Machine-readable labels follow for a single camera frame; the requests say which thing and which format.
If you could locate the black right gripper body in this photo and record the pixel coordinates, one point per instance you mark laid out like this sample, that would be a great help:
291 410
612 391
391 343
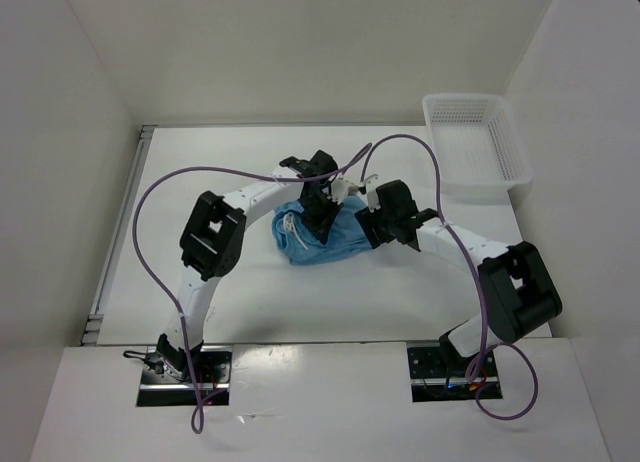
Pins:
381 221

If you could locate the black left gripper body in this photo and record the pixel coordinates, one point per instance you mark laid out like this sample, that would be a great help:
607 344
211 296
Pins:
318 210

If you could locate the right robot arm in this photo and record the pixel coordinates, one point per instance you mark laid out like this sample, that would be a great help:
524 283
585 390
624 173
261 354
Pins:
518 292

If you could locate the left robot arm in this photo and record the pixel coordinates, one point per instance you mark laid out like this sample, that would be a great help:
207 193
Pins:
213 236

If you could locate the white plastic basket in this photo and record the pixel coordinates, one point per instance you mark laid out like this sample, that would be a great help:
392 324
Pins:
478 147

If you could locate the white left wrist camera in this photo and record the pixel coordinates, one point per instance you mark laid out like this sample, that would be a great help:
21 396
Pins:
341 188

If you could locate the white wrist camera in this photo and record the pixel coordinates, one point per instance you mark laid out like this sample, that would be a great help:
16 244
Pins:
369 187
341 188

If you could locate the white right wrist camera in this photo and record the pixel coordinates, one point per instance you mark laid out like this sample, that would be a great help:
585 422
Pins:
369 187

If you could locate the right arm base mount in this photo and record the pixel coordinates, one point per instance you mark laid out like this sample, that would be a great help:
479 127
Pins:
433 380

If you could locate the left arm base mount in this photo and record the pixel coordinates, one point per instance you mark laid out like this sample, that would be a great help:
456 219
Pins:
159 387

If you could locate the aluminium table edge rail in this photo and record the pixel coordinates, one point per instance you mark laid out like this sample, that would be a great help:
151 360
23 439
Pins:
95 316

